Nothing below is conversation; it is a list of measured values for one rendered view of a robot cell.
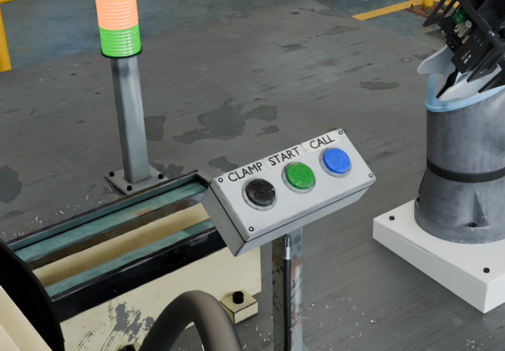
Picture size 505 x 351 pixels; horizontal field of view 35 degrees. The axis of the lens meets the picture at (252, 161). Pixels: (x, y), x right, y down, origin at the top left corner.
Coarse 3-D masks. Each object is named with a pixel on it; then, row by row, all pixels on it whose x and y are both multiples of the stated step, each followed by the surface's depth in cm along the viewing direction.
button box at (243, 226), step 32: (288, 160) 82; (320, 160) 83; (352, 160) 85; (224, 192) 78; (288, 192) 80; (320, 192) 81; (352, 192) 84; (224, 224) 79; (256, 224) 77; (288, 224) 80
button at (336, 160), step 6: (330, 150) 84; (336, 150) 84; (342, 150) 84; (324, 156) 83; (330, 156) 83; (336, 156) 83; (342, 156) 84; (348, 156) 84; (324, 162) 83; (330, 162) 83; (336, 162) 83; (342, 162) 83; (348, 162) 83; (330, 168) 83; (336, 168) 83; (342, 168) 83; (348, 168) 83
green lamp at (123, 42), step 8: (136, 24) 121; (104, 32) 120; (112, 32) 119; (120, 32) 119; (128, 32) 120; (136, 32) 121; (104, 40) 121; (112, 40) 120; (120, 40) 120; (128, 40) 120; (136, 40) 122; (104, 48) 121; (112, 48) 121; (120, 48) 121; (128, 48) 121; (136, 48) 122
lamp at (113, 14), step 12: (96, 0) 119; (108, 0) 117; (120, 0) 117; (132, 0) 119; (108, 12) 118; (120, 12) 118; (132, 12) 119; (108, 24) 119; (120, 24) 119; (132, 24) 120
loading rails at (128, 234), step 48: (144, 192) 106; (192, 192) 108; (48, 240) 99; (96, 240) 100; (144, 240) 105; (192, 240) 96; (48, 288) 91; (96, 288) 90; (144, 288) 94; (192, 288) 99; (240, 288) 105; (96, 336) 93; (144, 336) 97
